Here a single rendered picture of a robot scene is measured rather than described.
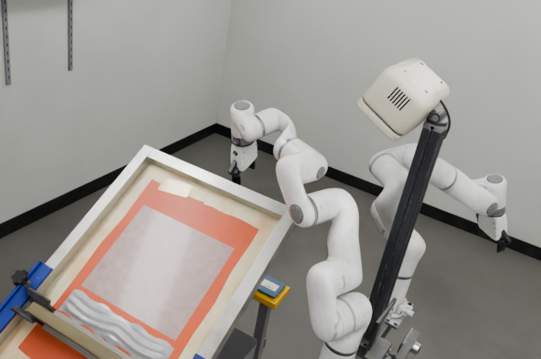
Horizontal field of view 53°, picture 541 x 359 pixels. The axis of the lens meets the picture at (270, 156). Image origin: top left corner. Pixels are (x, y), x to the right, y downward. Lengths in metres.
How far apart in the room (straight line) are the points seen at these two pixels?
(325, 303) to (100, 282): 0.66
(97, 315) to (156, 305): 0.16
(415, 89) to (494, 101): 3.32
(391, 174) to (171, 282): 0.70
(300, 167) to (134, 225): 0.58
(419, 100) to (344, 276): 0.47
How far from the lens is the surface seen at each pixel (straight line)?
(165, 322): 1.54
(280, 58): 5.16
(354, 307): 1.46
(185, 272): 1.58
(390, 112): 1.37
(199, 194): 1.70
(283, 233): 1.55
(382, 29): 4.74
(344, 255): 1.41
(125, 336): 1.56
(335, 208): 1.42
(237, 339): 2.00
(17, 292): 1.70
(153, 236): 1.67
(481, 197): 1.80
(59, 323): 1.53
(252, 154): 1.79
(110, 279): 1.65
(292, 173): 1.38
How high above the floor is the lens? 2.36
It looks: 26 degrees down
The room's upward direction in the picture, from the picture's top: 10 degrees clockwise
